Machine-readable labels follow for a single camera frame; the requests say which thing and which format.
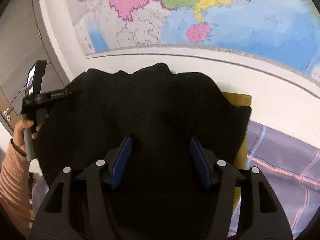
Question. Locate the colourful wall map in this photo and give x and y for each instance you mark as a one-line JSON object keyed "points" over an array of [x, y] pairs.
{"points": [[286, 31]]}

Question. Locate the grey wardrobe door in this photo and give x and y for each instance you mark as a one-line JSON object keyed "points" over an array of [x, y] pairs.
{"points": [[24, 40]]}

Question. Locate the pink ribbed left sleeve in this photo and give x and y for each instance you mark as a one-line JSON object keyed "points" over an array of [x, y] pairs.
{"points": [[14, 188]]}

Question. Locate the mustard yellow garment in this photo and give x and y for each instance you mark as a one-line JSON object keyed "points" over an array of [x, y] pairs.
{"points": [[240, 161]]}

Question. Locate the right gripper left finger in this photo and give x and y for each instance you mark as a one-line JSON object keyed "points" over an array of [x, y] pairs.
{"points": [[119, 161]]}

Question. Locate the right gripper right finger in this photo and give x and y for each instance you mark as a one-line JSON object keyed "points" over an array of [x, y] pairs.
{"points": [[199, 155]]}

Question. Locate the person's left hand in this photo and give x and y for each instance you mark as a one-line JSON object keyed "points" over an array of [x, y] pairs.
{"points": [[18, 137]]}

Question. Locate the black button-up coat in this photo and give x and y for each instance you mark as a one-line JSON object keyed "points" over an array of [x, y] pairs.
{"points": [[162, 194]]}

